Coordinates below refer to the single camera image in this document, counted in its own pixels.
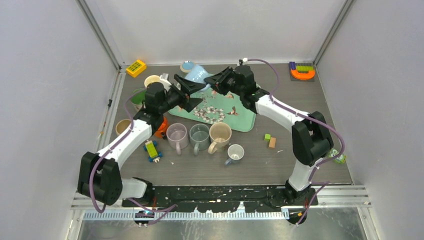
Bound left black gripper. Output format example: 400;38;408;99
158;75;205;114

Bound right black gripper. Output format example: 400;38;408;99
205;66;245;97

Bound yellow toy block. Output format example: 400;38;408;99
126;59;147;78

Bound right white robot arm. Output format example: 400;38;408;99
204;58;334;205

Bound grey mug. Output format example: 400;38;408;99
189;123;211;156

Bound beige teapot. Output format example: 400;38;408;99
115;119;132;137

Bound light blue mug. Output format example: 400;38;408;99
184;65;213;92

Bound blue mug behind tray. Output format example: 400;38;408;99
179;60;197;74

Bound green floral tray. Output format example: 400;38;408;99
168;88;256;133

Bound green cube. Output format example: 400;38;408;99
264;134;272;142

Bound cream floral mug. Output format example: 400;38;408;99
130;88;146;112

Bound orange mug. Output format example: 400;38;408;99
154;116;169;140

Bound small blue-grey cup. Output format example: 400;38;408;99
224;144;245;166

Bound wooden block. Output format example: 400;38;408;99
268;137;277;149

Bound lilac mug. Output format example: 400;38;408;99
166;123;190;155

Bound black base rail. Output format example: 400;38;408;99
122;185;318;213

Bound orange and green toy stack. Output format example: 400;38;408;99
289;61;316;82

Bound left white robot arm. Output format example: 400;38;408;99
77;74;206;213

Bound cream plain mug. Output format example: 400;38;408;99
144;75;162;89

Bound toy brick car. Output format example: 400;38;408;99
143;140;163;163

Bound tall floral mug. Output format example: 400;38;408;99
207;122;232;155

